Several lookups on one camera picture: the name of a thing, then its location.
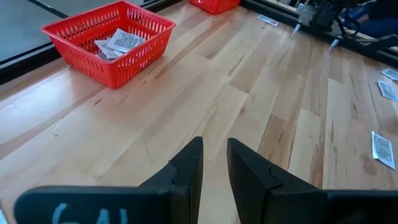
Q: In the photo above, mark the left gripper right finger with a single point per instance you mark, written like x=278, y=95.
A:
x=264, y=199

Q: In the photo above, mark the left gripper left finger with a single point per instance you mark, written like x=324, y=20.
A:
x=174, y=193

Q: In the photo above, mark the red plastic basket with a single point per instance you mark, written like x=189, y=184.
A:
x=214, y=6
x=124, y=71

